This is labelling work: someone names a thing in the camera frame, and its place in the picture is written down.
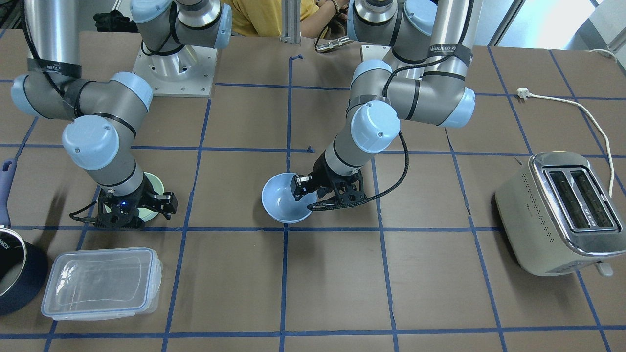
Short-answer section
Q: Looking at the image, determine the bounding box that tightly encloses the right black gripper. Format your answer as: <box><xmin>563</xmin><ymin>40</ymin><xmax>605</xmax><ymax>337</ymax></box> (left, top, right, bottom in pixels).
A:
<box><xmin>95</xmin><ymin>176</ymin><xmax>178</xmax><ymax>229</ymax></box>

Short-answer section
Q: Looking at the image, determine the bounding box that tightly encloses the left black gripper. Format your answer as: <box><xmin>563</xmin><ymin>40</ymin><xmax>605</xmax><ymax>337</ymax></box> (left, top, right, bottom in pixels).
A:
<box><xmin>291</xmin><ymin>153</ymin><xmax>367</xmax><ymax>210</ymax></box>

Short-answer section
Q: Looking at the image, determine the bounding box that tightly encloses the green bowl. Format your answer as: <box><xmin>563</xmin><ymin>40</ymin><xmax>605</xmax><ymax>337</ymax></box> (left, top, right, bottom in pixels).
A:
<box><xmin>106</xmin><ymin>173</ymin><xmax>165</xmax><ymax>225</ymax></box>

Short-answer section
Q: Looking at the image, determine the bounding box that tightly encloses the blue bowl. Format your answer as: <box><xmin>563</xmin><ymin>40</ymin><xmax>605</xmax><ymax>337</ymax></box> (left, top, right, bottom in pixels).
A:
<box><xmin>261</xmin><ymin>173</ymin><xmax>318</xmax><ymax>223</ymax></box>

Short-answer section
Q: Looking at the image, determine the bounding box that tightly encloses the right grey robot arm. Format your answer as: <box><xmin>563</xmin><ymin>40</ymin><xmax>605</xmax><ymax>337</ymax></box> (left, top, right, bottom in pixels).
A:
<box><xmin>11</xmin><ymin>0</ymin><xmax>233</xmax><ymax>229</ymax></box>

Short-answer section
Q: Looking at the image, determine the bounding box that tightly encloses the clear plastic food container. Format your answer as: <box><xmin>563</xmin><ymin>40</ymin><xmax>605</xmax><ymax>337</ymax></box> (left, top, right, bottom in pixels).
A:
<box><xmin>41</xmin><ymin>247</ymin><xmax>162</xmax><ymax>321</ymax></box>

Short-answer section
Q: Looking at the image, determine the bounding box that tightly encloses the dark blue saucepan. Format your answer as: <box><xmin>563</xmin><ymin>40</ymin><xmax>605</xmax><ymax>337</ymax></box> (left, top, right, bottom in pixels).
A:
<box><xmin>0</xmin><ymin>158</ymin><xmax>48</xmax><ymax>316</ymax></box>

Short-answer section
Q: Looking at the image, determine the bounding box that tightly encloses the person in yellow shirt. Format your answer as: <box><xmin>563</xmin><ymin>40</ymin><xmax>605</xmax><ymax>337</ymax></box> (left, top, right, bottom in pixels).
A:
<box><xmin>221</xmin><ymin>0</ymin><xmax>350</xmax><ymax>38</ymax></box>

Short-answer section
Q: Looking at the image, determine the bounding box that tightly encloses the silver cream toaster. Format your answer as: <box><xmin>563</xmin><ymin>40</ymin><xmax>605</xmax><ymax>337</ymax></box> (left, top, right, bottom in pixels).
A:
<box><xmin>494</xmin><ymin>151</ymin><xmax>626</xmax><ymax>277</ymax></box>

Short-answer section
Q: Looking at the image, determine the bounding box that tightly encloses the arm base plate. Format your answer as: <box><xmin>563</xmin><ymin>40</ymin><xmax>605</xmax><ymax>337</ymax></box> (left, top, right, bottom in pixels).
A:
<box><xmin>360</xmin><ymin>44</ymin><xmax>425</xmax><ymax>80</ymax></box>
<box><xmin>132</xmin><ymin>46</ymin><xmax>219</xmax><ymax>98</ymax></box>

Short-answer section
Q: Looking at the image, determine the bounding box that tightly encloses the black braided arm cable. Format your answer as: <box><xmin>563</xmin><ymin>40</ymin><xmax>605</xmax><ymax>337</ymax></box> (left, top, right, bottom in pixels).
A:
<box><xmin>307</xmin><ymin>0</ymin><xmax>472</xmax><ymax>212</ymax></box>

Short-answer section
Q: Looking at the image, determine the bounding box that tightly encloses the aluminium frame post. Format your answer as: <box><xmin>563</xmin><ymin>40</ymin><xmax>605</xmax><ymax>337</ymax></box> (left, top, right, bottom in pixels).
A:
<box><xmin>280</xmin><ymin>0</ymin><xmax>301</xmax><ymax>46</ymax></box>

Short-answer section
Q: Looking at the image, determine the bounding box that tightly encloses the white toaster power cord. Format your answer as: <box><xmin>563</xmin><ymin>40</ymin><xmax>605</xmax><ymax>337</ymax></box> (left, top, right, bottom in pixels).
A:
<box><xmin>517</xmin><ymin>48</ymin><xmax>622</xmax><ymax>198</ymax></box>

